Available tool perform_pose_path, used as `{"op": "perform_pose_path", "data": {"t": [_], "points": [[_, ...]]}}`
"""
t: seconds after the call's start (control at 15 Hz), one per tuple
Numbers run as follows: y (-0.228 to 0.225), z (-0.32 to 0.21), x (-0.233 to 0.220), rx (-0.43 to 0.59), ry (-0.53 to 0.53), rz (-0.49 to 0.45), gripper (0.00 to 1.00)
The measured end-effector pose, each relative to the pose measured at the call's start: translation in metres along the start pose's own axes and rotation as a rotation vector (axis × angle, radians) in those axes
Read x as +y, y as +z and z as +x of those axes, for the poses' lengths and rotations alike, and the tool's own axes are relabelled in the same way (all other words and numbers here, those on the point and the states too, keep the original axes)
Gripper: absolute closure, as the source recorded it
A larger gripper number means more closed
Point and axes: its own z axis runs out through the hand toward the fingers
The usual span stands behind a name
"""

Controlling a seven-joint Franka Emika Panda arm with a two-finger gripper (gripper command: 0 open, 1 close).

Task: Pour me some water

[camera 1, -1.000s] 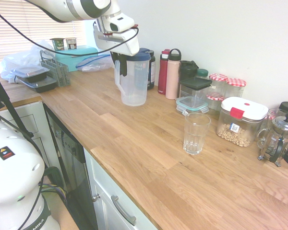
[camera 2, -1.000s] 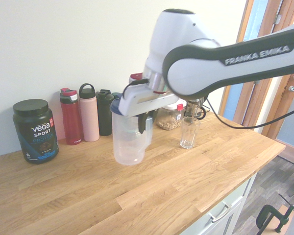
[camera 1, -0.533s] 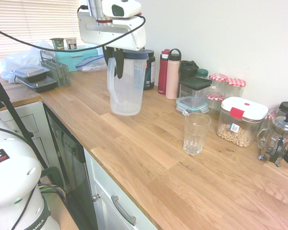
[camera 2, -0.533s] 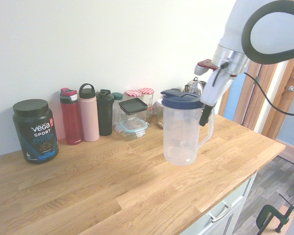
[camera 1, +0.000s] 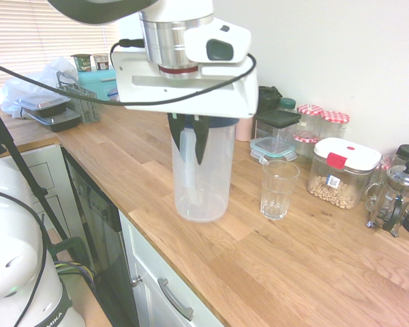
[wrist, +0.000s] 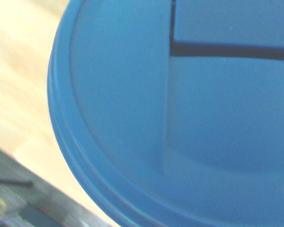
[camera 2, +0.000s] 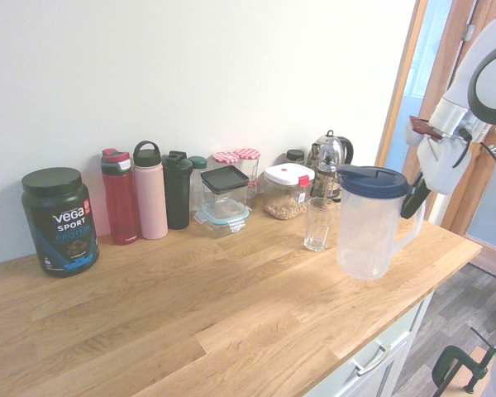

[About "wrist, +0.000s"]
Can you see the clear pitcher with blue lid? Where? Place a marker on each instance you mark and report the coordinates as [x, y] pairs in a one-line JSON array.
[[132, 94]]

